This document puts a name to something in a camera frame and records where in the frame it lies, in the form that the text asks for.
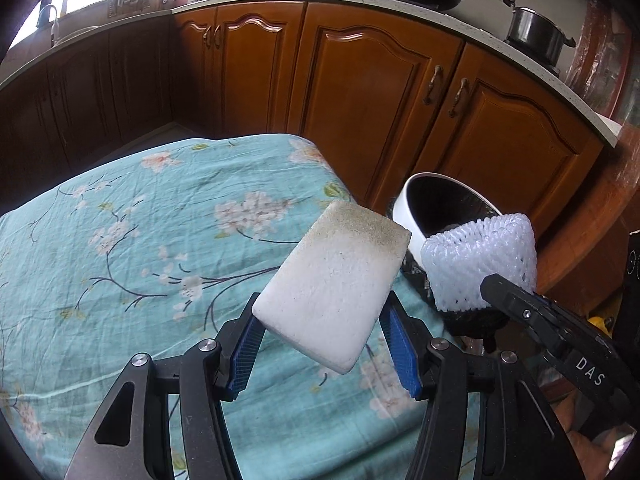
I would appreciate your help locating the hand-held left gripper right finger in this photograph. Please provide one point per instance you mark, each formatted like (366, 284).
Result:
(400, 350)

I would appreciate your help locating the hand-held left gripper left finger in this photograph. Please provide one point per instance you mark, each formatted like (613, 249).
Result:
(245, 355)

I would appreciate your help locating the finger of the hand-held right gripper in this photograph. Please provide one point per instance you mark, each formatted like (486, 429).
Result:
(520, 312)

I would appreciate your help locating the white foam net sleeve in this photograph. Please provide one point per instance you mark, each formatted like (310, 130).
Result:
(480, 255)

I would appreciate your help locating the white foam block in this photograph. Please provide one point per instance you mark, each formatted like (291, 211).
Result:
(330, 280)

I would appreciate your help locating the white round waste bin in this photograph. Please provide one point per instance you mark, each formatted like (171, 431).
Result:
(406, 212)

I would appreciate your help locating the teal floral tablecloth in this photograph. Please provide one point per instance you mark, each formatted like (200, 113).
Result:
(150, 240)

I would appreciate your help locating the wooden kitchen cabinet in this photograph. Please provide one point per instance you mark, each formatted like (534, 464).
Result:
(350, 90)

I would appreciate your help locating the clear plastic sheet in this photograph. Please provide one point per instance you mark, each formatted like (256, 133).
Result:
(605, 60)

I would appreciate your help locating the grey kitchen countertop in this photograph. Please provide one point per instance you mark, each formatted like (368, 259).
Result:
(500, 42)

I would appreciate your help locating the steel cooking pot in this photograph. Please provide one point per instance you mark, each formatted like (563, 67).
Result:
(537, 32)

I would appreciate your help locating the metal sink faucet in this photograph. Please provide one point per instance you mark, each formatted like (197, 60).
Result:
(50, 20)

